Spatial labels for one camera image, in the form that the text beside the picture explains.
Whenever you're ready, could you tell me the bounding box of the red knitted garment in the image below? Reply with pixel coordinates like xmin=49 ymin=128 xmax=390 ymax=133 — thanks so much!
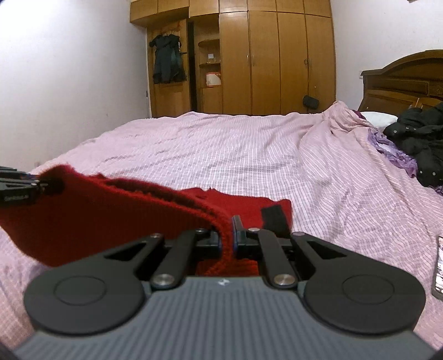
xmin=1 ymin=166 xmax=292 ymax=276

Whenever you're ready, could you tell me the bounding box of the black smartphone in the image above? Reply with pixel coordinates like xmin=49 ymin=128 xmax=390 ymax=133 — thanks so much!
xmin=431 ymin=236 xmax=443 ymax=301

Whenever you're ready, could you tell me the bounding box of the pink checked bed sheet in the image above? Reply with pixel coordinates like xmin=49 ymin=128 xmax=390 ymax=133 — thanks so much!
xmin=0 ymin=100 xmax=443 ymax=350

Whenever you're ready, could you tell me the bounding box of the purple ruffled cloth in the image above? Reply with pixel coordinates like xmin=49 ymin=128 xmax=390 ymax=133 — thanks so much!
xmin=357 ymin=112 xmax=442 ymax=194

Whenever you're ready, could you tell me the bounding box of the white pillow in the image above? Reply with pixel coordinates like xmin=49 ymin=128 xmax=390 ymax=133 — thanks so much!
xmin=361 ymin=112 xmax=398 ymax=131

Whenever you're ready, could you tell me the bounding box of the dark hanging garment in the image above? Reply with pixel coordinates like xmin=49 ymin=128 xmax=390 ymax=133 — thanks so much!
xmin=149 ymin=34 xmax=186 ymax=84

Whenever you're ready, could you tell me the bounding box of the small black bag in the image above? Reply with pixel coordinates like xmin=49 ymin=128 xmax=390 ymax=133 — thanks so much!
xmin=303 ymin=95 xmax=319 ymax=110

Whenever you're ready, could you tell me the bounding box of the wooden headboard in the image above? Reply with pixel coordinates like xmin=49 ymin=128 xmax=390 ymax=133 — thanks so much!
xmin=358 ymin=50 xmax=442 ymax=115

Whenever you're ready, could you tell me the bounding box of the white box on shelf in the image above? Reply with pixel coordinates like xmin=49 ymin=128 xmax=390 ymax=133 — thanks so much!
xmin=206 ymin=72 xmax=222 ymax=88

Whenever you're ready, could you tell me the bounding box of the wooden wardrobe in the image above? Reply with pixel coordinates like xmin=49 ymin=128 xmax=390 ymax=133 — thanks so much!
xmin=130 ymin=1 xmax=336 ymax=118

